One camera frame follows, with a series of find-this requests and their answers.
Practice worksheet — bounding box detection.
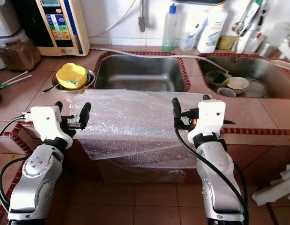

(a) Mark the metal spoon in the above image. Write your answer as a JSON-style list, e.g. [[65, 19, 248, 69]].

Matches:
[[43, 83, 61, 93]]

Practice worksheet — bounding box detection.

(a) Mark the yellow plastic bowl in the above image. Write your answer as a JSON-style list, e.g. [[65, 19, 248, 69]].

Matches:
[[56, 62, 87, 90]]

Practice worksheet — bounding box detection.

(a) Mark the stainless steel bowl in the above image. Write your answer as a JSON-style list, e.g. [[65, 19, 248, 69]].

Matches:
[[53, 69, 95, 93]]

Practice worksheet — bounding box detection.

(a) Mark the small grey cup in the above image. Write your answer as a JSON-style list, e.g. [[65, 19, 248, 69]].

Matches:
[[216, 87, 238, 98]]

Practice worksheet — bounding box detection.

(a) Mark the green plastic container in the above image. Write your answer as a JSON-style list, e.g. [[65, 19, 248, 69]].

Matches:
[[206, 70, 230, 86]]

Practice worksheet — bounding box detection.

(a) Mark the beige ceramic bowl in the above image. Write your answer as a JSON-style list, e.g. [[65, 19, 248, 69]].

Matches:
[[226, 76, 250, 94]]

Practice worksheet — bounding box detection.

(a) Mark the clear bubble wrap sheet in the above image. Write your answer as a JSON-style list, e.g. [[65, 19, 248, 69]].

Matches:
[[70, 89, 227, 183]]

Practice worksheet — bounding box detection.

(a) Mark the steel sink basin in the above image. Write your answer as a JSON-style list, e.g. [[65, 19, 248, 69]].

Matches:
[[199, 56, 290, 99], [94, 55, 187, 92]]

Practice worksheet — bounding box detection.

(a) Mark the grey plate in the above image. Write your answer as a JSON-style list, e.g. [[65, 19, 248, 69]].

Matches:
[[243, 79, 268, 99]]

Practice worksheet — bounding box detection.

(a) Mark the clear plastic cup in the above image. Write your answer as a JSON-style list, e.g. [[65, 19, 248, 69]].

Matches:
[[179, 30, 199, 52]]

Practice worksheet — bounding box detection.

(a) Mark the yellow sponge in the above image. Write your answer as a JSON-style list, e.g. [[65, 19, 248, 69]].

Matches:
[[216, 35, 237, 50]]

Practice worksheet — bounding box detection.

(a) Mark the clear jar of brown powder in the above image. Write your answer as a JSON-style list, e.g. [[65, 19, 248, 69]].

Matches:
[[0, 35, 41, 72]]

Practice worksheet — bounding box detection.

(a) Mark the white detergent bottle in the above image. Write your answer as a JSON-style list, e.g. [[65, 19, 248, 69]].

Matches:
[[196, 2, 229, 53]]

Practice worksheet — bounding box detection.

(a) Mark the white blue toothbrush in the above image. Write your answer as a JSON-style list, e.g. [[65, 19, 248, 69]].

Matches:
[[187, 19, 208, 40]]

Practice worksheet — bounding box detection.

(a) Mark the white utensil holder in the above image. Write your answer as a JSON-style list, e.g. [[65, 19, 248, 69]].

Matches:
[[241, 30, 263, 53]]

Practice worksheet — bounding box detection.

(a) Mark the metal cup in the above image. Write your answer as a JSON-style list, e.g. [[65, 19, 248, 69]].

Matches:
[[256, 41, 279, 58]]

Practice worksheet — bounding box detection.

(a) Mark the clear bottle with blue cap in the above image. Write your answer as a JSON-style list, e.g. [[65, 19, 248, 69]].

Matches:
[[161, 4, 178, 52]]

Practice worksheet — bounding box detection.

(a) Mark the beige water ionizer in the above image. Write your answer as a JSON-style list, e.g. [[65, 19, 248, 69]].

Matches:
[[23, 0, 90, 57]]

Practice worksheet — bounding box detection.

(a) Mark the metal ladle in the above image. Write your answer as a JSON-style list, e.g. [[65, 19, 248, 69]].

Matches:
[[231, 0, 258, 34]]

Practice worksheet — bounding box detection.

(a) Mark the black pan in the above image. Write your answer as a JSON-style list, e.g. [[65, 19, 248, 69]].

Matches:
[[173, 0, 227, 5]]

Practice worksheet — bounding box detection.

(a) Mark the grey metal faucet spout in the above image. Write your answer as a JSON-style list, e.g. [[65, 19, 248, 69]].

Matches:
[[139, 0, 146, 32]]

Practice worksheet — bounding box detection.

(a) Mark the white grey plastic jug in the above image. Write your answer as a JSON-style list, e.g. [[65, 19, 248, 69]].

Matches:
[[0, 0, 21, 38]]

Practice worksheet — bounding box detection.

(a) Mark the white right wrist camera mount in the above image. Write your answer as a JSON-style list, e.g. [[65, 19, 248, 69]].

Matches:
[[187, 99, 227, 143]]

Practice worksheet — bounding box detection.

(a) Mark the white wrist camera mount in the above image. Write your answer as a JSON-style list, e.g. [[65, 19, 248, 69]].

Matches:
[[29, 105, 74, 148], [187, 99, 227, 143]]

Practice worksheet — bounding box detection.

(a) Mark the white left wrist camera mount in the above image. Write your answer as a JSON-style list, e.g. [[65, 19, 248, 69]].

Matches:
[[29, 105, 74, 148]]

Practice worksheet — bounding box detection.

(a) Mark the long black left arm cable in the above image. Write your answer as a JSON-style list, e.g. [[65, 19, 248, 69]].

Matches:
[[0, 114, 30, 142]]

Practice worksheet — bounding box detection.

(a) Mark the grey white drain hose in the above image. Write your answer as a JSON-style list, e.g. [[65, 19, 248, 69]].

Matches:
[[91, 47, 231, 74]]

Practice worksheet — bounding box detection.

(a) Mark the white hose to faucet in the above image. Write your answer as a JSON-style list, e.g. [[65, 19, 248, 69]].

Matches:
[[89, 0, 139, 38]]

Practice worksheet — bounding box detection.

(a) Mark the white plastic frame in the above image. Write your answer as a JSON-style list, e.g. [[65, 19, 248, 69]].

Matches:
[[253, 164, 290, 207]]

